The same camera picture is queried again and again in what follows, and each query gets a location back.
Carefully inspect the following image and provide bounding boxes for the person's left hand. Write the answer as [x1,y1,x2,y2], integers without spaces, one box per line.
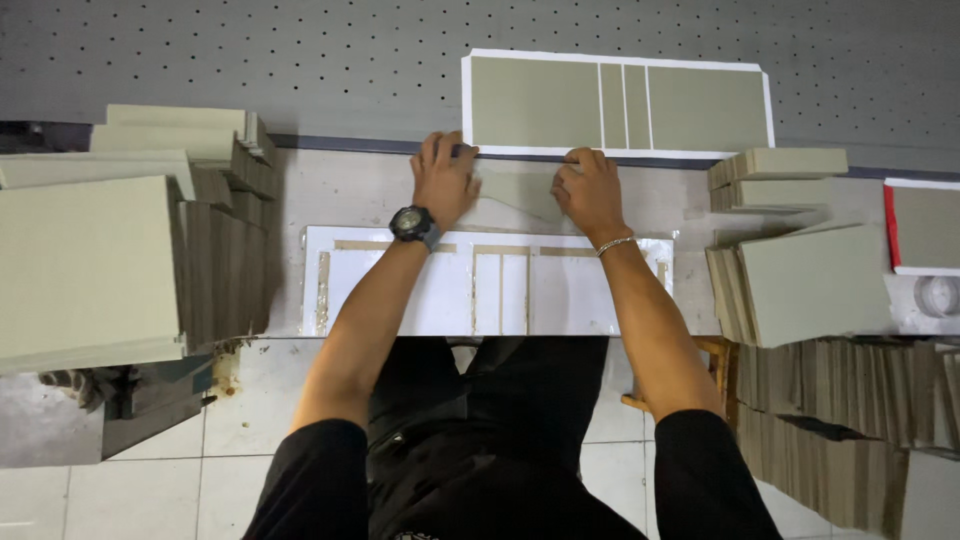
[410,130,483,228]

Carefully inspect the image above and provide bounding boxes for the person's right hand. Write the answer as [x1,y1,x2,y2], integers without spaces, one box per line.
[550,147,635,246]

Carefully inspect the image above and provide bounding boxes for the black wrist watch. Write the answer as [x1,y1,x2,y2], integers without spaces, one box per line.
[388,205,444,252]

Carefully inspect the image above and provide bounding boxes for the grey board piece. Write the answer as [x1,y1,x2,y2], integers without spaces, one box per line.
[475,163,580,225]

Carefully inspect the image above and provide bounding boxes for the white cover sheet, grey boards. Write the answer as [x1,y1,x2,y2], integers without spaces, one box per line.
[460,48,777,161]

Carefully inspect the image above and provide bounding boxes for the white positioning template sheet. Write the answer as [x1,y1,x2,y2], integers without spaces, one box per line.
[301,224,675,338]

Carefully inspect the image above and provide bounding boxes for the small stack of grey boards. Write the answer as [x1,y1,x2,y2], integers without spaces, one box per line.
[706,147,850,216]

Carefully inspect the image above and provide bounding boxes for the wooden stool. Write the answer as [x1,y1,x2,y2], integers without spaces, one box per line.
[621,335,741,430]

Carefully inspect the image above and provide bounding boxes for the leaning stack of grey boards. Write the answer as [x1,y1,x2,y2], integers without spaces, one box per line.
[704,220,895,350]

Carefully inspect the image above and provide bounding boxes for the grey perforated conveyor belt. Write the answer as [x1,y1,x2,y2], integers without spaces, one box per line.
[0,0,960,175]

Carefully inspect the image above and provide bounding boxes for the person's black clothing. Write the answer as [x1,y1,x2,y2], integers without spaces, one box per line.
[241,335,786,540]

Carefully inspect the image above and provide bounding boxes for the long row of grey boards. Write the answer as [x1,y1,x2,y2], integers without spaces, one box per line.
[733,336,960,540]

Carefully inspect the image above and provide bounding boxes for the red-edged cover sheet with board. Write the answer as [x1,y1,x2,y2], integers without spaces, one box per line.
[882,177,960,278]

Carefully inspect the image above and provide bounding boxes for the clear tape roll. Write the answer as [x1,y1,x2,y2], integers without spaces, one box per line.
[912,275,960,318]

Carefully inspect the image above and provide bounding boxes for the large pile of grey boards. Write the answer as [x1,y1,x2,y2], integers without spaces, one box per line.
[0,103,282,376]

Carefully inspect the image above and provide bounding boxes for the dark metal table frame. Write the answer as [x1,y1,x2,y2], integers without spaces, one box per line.
[37,352,220,461]

